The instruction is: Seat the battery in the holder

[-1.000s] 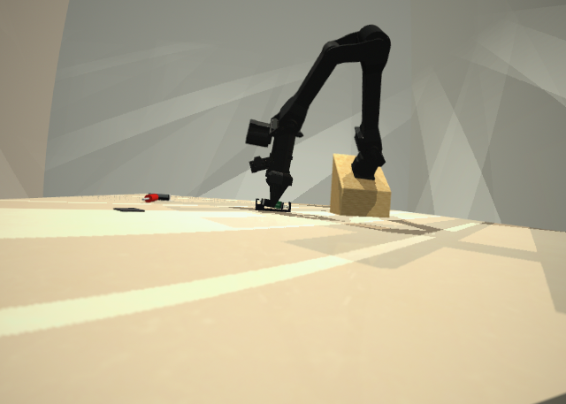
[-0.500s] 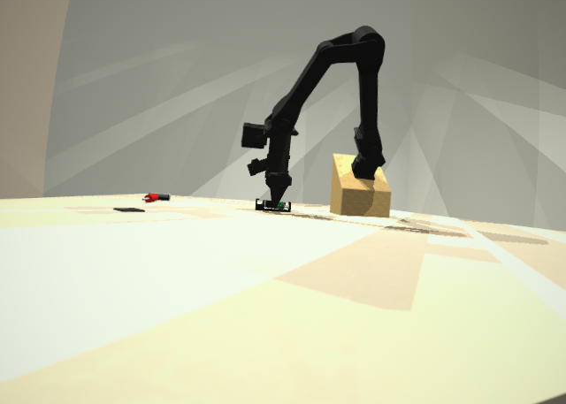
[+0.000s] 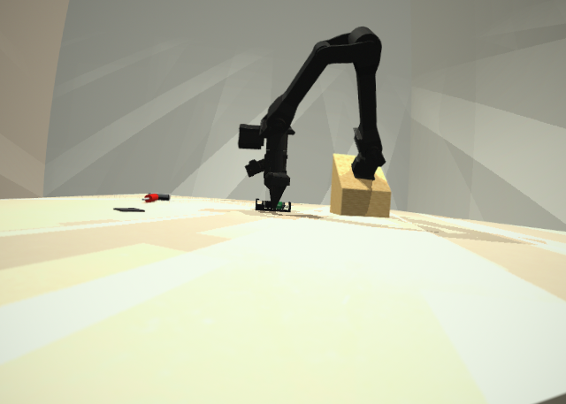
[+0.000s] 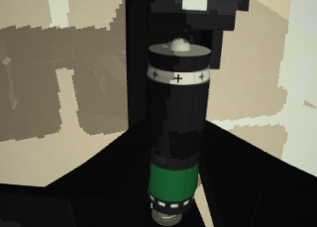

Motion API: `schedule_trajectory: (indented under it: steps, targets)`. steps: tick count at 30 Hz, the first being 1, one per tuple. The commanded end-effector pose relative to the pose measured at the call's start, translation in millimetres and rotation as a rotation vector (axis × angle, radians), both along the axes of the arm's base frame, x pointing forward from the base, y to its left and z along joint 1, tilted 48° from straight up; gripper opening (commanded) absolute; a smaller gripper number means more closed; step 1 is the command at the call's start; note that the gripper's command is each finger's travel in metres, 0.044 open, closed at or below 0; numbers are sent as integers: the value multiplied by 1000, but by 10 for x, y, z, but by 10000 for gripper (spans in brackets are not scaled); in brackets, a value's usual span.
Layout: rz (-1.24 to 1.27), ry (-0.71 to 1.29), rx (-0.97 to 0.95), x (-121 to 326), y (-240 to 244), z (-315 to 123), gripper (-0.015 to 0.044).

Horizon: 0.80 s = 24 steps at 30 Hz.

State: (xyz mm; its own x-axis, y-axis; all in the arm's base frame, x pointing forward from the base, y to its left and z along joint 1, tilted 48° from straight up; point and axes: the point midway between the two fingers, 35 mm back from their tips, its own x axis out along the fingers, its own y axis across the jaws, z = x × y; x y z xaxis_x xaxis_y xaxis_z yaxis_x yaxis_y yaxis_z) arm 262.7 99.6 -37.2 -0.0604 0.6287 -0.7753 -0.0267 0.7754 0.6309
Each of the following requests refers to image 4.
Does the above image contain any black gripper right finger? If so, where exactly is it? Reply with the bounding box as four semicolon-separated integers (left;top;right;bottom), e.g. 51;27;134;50
198;120;317;227

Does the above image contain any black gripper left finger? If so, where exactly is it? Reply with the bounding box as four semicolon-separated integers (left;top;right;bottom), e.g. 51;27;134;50
0;119;151;227

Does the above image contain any black and green battery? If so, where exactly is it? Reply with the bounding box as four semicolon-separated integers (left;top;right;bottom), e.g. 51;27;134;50
147;38;211;215

